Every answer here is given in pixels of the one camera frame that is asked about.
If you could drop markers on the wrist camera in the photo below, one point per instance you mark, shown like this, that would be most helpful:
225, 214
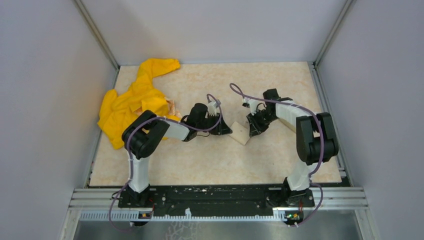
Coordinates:
252, 104
213, 108

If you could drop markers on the white slotted cable duct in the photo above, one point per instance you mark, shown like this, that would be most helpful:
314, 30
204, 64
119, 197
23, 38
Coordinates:
136, 216

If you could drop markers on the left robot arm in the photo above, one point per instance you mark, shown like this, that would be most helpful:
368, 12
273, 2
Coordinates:
145, 134

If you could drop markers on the beige oval tray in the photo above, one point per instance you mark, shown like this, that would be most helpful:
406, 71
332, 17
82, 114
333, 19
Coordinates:
291, 124

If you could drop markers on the aluminium frame rail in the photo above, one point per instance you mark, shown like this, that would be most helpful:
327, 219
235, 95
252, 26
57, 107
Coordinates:
330, 198

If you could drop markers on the clear plastic card holder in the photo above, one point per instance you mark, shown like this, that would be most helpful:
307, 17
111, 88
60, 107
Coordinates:
239, 133

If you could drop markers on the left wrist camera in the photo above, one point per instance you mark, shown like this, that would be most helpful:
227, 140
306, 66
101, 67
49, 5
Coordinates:
213, 108

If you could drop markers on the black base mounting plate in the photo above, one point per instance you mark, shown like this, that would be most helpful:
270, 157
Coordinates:
214, 200

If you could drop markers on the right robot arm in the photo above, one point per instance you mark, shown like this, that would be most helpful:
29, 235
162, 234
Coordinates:
316, 140

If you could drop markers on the yellow cloth garment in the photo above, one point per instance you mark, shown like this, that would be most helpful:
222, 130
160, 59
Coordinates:
118, 111

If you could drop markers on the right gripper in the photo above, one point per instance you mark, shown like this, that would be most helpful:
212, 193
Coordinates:
255, 128

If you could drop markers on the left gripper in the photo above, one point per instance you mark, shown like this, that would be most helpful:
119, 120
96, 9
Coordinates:
222, 129

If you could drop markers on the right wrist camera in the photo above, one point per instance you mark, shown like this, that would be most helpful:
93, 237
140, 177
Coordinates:
252, 104

